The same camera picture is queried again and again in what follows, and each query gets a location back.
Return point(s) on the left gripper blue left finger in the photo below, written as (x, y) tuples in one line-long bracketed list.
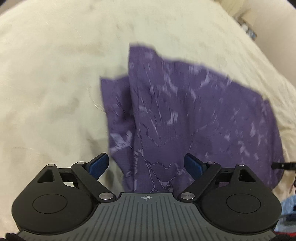
[(88, 174)]

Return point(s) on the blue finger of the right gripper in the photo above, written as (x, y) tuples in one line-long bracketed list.
[(284, 166)]

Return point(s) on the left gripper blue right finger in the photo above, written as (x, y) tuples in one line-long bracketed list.
[(203, 175)]

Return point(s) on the purple patterned garment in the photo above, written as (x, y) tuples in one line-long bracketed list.
[(163, 110)]

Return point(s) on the cream floral bedspread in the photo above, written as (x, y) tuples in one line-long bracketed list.
[(53, 54)]

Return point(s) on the cluttered nightstand items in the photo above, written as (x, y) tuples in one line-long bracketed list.
[(246, 20)]

